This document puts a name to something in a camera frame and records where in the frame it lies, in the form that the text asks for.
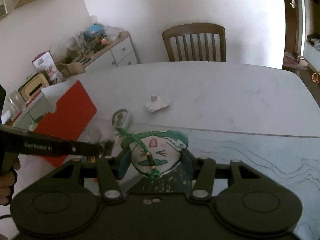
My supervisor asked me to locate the red and white cardboard box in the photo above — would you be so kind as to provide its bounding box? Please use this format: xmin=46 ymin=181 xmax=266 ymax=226
xmin=4 ymin=79 xmax=98 ymax=168

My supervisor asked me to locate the green white cat pouch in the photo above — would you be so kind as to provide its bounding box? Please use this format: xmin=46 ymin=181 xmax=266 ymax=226
xmin=121 ymin=131 xmax=189 ymax=178

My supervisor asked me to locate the grey correction tape dispenser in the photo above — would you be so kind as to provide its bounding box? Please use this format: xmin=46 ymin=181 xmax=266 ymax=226
xmin=112 ymin=109 xmax=132 ymax=131

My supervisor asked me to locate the left hand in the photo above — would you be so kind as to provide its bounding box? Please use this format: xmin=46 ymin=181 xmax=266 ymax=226
xmin=0 ymin=158 xmax=21 ymax=206

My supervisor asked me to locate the tall clear glass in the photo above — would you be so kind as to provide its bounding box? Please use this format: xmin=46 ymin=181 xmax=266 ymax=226
xmin=8 ymin=90 xmax=26 ymax=113

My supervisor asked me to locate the red white snack bag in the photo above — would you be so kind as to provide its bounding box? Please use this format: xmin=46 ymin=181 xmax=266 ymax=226
xmin=32 ymin=51 xmax=64 ymax=85

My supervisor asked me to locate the cardboard tray on sideboard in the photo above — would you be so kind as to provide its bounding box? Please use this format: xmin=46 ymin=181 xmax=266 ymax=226
xmin=56 ymin=62 xmax=86 ymax=78

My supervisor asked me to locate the crumpled white tissue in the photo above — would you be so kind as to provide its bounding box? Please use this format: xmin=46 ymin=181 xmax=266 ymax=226
xmin=144 ymin=94 xmax=170 ymax=113

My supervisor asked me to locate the blue globe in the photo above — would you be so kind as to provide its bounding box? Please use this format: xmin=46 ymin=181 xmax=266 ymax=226
xmin=84 ymin=23 xmax=105 ymax=40

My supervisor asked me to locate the white wooden sideboard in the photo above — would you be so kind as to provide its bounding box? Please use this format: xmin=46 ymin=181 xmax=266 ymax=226
xmin=76 ymin=31 xmax=139 ymax=74

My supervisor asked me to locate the brown wooden chair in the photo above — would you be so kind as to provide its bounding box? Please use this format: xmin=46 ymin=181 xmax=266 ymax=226
xmin=162 ymin=23 xmax=226 ymax=62

